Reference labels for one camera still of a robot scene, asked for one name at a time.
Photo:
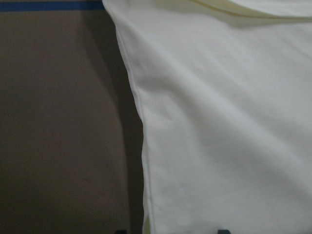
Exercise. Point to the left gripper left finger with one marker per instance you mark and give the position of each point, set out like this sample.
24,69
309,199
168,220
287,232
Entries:
121,232

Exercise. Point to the cream cat print shirt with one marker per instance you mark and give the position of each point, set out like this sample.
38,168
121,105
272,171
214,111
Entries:
224,92

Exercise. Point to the brown table cover sheet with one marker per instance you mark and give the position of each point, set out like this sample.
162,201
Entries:
70,135

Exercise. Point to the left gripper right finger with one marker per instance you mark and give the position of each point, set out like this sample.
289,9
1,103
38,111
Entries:
223,232

